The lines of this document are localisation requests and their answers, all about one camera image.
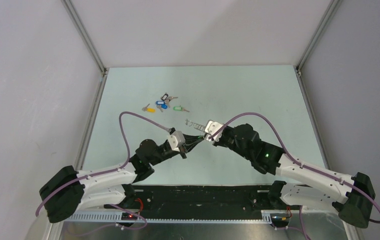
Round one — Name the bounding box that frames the left aluminium frame post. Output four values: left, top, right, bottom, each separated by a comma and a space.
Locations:
61, 0, 106, 76

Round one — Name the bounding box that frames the yellow tagged key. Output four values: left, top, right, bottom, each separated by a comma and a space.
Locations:
142, 104, 156, 113

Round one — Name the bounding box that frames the right aluminium frame post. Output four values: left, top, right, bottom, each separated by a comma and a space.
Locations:
295, 0, 343, 76

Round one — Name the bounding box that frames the aluminium frame post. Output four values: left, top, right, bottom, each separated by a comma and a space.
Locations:
295, 0, 343, 76
61, 0, 106, 76

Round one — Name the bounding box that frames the controller board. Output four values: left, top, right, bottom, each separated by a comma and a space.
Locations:
271, 215, 291, 229
121, 212, 139, 222

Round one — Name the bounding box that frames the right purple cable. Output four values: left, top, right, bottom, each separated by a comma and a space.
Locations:
209, 111, 380, 224

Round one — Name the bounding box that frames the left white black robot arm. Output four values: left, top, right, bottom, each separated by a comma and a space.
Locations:
39, 131, 204, 223

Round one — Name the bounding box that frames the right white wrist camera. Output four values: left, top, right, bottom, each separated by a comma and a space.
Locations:
204, 120, 224, 142

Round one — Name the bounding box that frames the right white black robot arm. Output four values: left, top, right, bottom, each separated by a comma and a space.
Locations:
205, 122, 376, 229

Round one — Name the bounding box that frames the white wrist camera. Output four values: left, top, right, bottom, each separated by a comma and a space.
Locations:
204, 120, 224, 142
167, 130, 185, 153

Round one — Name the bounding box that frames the right controller board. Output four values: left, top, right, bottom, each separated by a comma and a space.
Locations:
271, 215, 291, 229

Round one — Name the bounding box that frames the metal cable duct rail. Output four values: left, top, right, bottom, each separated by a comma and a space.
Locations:
65, 211, 271, 224

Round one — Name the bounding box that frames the left controller board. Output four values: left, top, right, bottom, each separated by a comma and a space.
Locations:
121, 212, 139, 222

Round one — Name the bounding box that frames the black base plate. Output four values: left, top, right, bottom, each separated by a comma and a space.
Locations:
103, 184, 320, 221

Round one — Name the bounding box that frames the black tagged key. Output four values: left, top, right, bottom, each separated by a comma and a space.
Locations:
161, 93, 177, 101

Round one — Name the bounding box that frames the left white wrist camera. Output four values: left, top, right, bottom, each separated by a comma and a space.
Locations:
167, 130, 185, 153

